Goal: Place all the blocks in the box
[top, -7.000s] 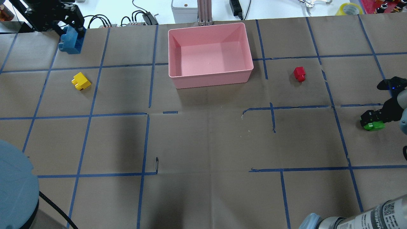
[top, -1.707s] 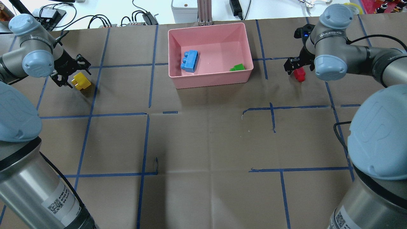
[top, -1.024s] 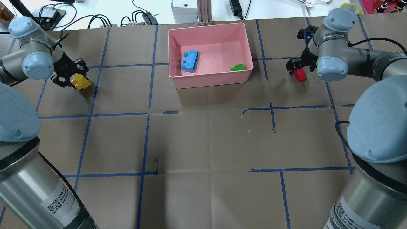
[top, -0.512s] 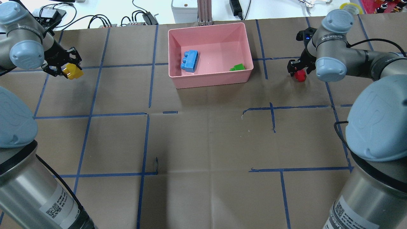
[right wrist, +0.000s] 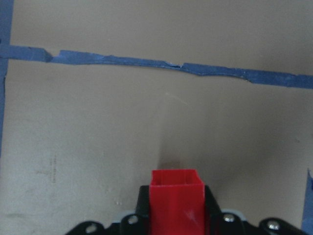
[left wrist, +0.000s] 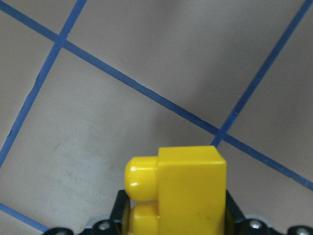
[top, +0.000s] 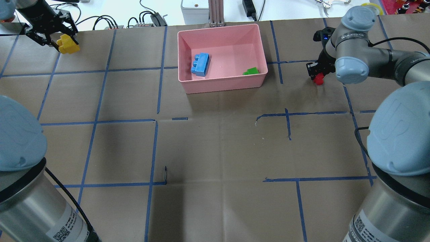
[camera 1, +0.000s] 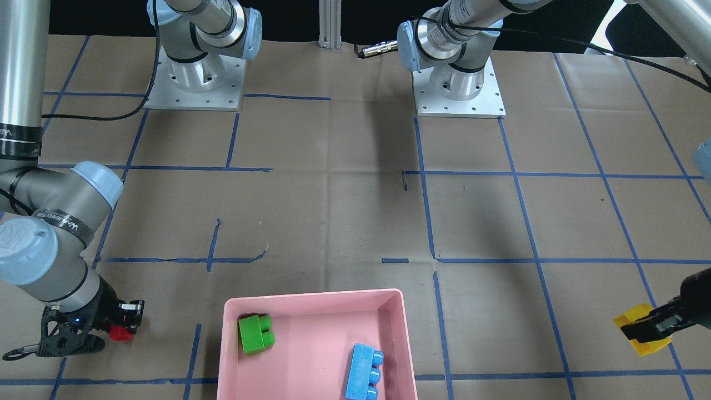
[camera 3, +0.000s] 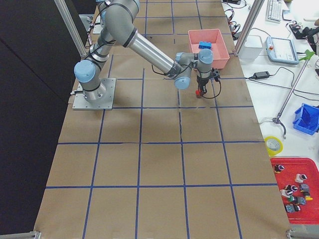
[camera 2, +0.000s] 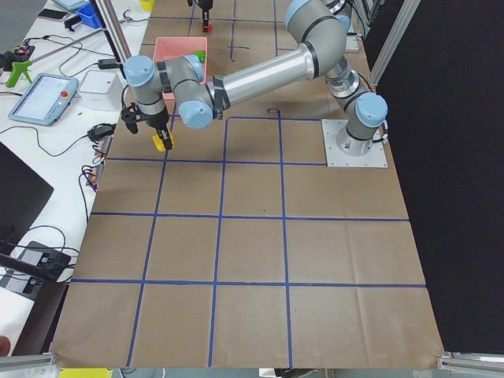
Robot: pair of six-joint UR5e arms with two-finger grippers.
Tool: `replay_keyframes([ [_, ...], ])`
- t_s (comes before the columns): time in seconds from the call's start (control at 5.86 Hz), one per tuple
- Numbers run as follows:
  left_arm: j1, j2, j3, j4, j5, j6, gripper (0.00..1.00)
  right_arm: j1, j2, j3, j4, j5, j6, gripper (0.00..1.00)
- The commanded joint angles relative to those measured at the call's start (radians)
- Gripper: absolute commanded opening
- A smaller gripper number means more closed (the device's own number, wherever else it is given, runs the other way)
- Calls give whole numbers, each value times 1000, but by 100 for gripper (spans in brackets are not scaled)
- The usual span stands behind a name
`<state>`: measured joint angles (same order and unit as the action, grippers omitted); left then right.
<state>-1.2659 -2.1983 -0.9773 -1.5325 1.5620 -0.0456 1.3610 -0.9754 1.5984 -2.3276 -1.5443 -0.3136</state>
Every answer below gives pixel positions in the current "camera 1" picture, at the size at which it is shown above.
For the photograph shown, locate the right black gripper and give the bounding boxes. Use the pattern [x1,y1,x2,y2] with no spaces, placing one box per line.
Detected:
[39,278,145,356]

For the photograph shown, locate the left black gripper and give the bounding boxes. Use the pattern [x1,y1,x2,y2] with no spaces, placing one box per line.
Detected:
[620,268,710,342]

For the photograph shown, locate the red small block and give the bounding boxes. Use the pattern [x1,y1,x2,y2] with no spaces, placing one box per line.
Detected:
[109,325,135,342]

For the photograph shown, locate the yellow two-stud block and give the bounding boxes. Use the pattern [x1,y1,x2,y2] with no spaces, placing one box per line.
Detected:
[612,303,672,357]

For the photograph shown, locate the green two-stud block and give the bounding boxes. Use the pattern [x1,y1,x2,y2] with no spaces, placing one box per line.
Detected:
[238,314,276,356]

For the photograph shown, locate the blue three-stud block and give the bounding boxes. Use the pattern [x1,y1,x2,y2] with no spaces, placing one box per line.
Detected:
[344,343,384,399]

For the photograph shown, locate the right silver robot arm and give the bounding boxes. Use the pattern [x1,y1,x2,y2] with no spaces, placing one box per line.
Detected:
[1,1,263,361]

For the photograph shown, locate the pink plastic box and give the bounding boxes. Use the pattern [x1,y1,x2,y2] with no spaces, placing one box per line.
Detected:
[217,288,418,399]

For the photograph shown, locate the brown paper table cover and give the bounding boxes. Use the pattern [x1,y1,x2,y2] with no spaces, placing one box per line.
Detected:
[2,42,709,399]

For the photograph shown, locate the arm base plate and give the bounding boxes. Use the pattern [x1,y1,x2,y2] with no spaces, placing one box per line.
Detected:
[144,49,247,112]
[412,58,507,119]

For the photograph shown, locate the aluminium frame post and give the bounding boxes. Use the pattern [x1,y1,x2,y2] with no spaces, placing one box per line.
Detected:
[318,0,342,52]

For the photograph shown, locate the metal cable connector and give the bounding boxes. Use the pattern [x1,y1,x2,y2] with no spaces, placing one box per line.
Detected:
[353,40,398,60]

